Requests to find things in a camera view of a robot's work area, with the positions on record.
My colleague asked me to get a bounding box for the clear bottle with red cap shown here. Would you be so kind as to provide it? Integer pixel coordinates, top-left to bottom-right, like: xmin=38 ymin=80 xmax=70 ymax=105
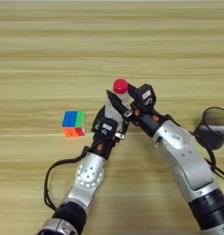
xmin=104 ymin=78 xmax=133 ymax=123

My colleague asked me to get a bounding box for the labelled box on right gripper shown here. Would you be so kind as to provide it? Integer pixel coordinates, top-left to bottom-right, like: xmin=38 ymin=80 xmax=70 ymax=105
xmin=133 ymin=83 xmax=157 ymax=113

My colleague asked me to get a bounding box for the colourful puzzle cube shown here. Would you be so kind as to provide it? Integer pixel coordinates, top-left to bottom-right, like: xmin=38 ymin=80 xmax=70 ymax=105
xmin=61 ymin=110 xmax=86 ymax=139

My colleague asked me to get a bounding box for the labelled box on gripper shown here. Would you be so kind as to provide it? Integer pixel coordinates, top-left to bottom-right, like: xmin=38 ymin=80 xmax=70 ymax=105
xmin=133 ymin=83 xmax=157 ymax=113
xmin=98 ymin=117 xmax=119 ymax=140

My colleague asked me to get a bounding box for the black white marker pen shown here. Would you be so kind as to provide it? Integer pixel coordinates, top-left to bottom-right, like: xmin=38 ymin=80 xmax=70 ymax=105
xmin=205 ymin=124 xmax=224 ymax=134

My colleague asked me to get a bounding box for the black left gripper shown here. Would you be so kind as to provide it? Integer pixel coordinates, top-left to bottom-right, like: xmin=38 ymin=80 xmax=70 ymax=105
xmin=91 ymin=105 xmax=130 ymax=160

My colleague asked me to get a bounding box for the labelled box on left gripper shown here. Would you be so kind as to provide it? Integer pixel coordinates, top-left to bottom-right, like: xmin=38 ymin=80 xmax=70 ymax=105
xmin=98 ymin=117 xmax=119 ymax=140

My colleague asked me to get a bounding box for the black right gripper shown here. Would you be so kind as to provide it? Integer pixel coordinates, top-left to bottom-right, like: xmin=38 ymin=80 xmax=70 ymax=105
xmin=106 ymin=83 xmax=170 ymax=137

